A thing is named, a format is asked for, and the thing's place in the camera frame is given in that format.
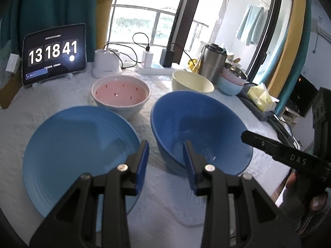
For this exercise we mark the pink dotted bowl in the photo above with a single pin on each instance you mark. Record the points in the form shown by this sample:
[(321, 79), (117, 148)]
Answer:
[(119, 93)]

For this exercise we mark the teal curtain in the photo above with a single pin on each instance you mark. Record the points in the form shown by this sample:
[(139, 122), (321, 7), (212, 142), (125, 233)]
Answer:
[(51, 2)]

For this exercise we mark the balcony railing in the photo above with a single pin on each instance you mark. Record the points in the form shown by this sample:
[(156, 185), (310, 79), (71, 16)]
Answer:
[(157, 25)]

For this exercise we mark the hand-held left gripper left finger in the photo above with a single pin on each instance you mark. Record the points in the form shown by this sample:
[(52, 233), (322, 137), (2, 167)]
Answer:
[(143, 168)]

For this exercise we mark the cream bowl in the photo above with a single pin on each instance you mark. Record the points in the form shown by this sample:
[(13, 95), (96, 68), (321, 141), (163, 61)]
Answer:
[(191, 82)]

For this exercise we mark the person's right forearm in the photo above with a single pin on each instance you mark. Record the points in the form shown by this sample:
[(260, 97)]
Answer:
[(292, 209)]

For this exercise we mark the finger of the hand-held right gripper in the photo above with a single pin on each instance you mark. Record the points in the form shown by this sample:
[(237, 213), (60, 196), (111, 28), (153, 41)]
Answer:
[(271, 148)]

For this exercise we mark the white air conditioner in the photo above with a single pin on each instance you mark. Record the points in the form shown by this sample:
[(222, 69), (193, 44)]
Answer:
[(324, 33)]

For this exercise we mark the large blue bowl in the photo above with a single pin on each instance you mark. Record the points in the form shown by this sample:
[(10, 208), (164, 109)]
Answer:
[(196, 118)]

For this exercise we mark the small light blue bowl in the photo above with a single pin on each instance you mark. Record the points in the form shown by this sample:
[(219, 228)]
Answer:
[(228, 87)]

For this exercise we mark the dark door frame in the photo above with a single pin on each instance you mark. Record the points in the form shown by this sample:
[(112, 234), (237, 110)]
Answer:
[(183, 18)]

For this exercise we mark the person's right hand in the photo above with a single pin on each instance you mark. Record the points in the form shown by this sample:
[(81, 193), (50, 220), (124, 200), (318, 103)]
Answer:
[(317, 203)]

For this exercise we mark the white desk lamp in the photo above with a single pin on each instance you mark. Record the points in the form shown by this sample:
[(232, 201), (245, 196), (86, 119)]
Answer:
[(106, 64)]

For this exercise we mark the steel bowl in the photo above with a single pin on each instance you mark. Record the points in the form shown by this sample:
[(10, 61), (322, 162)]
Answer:
[(236, 72)]

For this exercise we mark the clear tablet stand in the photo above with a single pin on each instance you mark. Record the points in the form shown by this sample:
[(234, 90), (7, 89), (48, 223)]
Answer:
[(68, 77)]

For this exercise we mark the small white box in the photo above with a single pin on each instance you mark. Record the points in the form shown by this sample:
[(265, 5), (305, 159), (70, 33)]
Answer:
[(12, 63)]

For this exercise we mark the steel tumbler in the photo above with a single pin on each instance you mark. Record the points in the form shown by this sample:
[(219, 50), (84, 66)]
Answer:
[(210, 64)]

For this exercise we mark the hanging light blue towel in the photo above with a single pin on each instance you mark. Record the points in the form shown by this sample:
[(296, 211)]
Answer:
[(249, 23)]

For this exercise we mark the white power strip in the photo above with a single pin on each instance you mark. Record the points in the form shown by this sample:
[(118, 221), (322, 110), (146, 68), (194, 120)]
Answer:
[(155, 69)]

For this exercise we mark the black tablet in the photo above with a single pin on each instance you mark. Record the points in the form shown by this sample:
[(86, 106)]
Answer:
[(51, 54)]

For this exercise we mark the yellow tissue pack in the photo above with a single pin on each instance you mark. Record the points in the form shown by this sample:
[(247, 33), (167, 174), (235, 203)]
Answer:
[(262, 98)]

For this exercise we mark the cardboard box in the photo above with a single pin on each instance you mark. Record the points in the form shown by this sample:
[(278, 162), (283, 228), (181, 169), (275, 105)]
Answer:
[(10, 95)]

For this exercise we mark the blue plate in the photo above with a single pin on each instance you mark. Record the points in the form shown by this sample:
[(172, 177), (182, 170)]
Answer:
[(77, 147)]

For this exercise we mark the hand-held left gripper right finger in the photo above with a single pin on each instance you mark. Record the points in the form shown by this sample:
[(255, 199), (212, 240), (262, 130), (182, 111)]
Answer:
[(189, 165)]

